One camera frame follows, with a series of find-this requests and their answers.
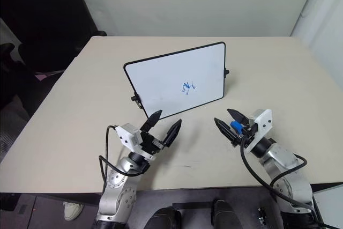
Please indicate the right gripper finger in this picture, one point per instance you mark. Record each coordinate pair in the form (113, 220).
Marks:
(227, 132)
(238, 116)

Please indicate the black office chair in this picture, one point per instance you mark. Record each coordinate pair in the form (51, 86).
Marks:
(48, 20)

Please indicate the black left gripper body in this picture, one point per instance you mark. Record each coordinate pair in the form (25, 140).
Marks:
(148, 143)

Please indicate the white shoe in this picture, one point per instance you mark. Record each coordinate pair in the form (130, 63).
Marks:
(71, 210)

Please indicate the dark rounded shape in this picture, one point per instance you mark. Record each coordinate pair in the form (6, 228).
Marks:
(166, 218)
(223, 214)

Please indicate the white panel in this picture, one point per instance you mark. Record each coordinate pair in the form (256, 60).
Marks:
(331, 202)

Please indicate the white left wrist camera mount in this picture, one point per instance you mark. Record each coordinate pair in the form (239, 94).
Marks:
(128, 135)

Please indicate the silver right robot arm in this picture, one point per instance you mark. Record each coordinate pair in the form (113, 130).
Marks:
(292, 175)

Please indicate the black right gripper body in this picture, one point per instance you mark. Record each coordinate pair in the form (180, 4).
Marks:
(248, 131)

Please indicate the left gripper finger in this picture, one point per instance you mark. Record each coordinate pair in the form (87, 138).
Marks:
(152, 121)
(172, 132)

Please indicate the black framed whiteboard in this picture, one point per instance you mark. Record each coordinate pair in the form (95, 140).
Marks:
(174, 68)

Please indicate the small blue cylinder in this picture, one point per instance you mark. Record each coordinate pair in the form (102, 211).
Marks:
(235, 125)

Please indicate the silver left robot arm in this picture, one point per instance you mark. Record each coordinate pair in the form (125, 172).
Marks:
(118, 186)

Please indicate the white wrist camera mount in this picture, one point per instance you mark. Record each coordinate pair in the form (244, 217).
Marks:
(128, 135)
(264, 123)

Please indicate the black box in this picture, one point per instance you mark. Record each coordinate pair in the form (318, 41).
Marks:
(8, 201)

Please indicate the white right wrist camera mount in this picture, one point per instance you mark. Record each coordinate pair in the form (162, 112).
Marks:
(264, 123)

